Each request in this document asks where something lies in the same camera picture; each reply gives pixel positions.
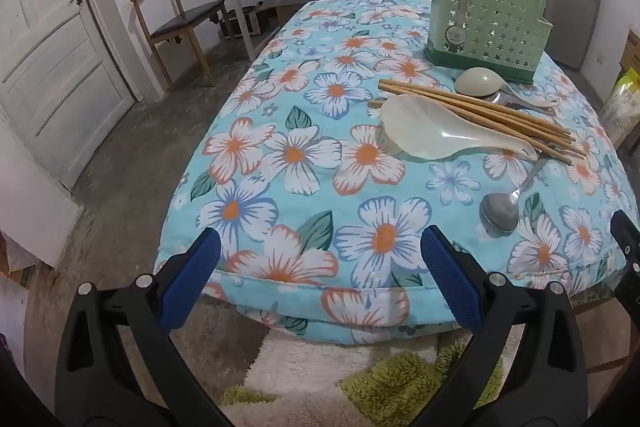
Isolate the white panelled door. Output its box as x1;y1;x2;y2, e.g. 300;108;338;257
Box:
0;0;138;192

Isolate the shaggy white green rug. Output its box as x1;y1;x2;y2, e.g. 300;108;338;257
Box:
220;332;506;427

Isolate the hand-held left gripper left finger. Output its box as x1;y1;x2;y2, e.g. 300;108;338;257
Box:
55;227;223;427

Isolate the cardboard box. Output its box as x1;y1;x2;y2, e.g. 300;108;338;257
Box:
620;29;640;72

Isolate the bundle of wooden chopsticks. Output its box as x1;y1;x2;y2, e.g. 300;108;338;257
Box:
367;78;587;166

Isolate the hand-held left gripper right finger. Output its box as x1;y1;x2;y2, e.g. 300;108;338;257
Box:
420;224;588;427

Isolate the green plastic utensil holder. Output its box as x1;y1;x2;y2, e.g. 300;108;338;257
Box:
424;0;553;85

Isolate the yellow green rice bag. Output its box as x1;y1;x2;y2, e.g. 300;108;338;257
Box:
600;68;640;148

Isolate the floral blue blanket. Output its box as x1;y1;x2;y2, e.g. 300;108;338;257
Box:
152;0;633;347

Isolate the metal spoon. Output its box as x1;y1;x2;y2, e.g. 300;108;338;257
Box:
482;89;557;116
479;154;551;238

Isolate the white rice paddle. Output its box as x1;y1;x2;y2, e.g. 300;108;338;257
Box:
380;94;539;160

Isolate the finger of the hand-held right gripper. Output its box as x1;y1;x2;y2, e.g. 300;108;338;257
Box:
610;209;640;308

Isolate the wooden chair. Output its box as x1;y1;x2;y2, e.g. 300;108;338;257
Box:
131;0;228;92

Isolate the cream plastic spoon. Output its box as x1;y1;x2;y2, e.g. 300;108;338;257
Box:
454;67;560;109

